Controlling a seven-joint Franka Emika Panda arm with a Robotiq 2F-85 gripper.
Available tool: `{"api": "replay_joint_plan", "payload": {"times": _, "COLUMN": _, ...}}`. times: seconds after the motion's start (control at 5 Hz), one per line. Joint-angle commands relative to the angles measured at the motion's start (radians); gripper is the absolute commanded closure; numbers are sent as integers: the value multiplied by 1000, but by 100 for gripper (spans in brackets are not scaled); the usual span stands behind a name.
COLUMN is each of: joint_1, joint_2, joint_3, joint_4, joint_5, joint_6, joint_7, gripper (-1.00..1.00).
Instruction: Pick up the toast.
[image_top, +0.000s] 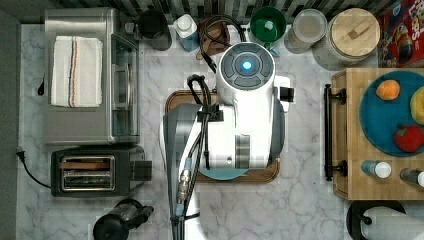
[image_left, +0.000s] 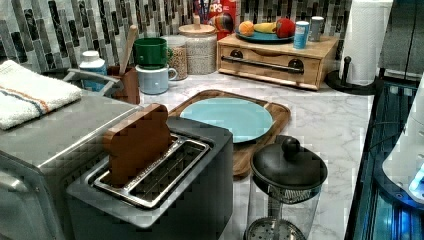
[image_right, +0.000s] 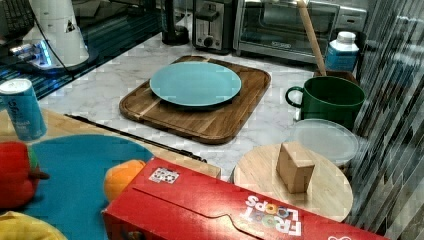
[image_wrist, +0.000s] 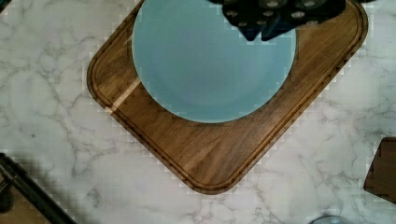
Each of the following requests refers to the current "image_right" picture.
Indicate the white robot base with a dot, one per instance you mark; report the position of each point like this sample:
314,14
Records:
55,41

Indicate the light blue round plate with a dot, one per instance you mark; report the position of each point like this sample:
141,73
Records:
195,84

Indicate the black stand base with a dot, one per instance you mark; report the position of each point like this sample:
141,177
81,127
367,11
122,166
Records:
172,34

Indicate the red Froot Loops box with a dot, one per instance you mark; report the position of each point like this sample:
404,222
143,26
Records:
170,202

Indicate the wooden block knob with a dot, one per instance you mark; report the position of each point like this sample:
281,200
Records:
295,166

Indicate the silver toaster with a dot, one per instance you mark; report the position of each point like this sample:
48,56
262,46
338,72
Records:
213,25

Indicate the silver toaster oven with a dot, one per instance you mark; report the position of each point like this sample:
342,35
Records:
275,28

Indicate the orange plush fruit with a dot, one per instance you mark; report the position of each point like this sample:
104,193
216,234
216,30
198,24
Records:
118,177

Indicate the green enamel mug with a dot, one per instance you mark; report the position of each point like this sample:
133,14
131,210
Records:
329,98

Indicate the clear plastic lid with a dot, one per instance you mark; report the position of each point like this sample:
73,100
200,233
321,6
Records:
329,139

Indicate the round wooden board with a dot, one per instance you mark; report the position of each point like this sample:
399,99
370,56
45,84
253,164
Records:
329,193

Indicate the blue bottle white cap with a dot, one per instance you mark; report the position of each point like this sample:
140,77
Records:
342,52

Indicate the blue round placemat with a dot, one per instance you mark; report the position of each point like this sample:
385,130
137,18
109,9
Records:
73,197

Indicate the blue drink can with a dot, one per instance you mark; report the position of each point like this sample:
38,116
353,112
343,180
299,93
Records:
23,109

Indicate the red plush pepper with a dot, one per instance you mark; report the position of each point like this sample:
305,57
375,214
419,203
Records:
19,174

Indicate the yellow plush toy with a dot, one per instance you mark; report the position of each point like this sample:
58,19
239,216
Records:
18,226

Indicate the wooden utensil handle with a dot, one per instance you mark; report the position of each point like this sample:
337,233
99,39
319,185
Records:
302,7

